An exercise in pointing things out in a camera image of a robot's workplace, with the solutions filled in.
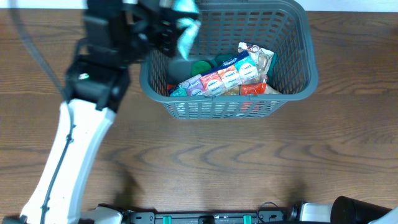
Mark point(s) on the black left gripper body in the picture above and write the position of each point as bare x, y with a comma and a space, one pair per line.
131, 42

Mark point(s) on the white teal small packet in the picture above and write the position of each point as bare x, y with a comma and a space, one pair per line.
189, 27

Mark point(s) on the green lid jar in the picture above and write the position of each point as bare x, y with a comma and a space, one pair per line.
200, 67

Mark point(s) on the green Nescafe bag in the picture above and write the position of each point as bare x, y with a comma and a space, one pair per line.
219, 59

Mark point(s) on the Kleenex tissue multipack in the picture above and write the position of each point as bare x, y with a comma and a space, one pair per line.
236, 71

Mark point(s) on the brown white snack bag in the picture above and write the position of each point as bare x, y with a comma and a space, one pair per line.
262, 59

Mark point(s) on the red spaghetti packet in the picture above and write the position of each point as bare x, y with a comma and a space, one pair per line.
255, 89

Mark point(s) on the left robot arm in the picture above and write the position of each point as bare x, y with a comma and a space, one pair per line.
91, 95

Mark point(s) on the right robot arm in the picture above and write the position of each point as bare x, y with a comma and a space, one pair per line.
343, 210

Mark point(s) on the grey plastic basket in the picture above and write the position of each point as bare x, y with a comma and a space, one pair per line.
280, 26

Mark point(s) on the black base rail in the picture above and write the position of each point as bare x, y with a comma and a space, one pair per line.
263, 216

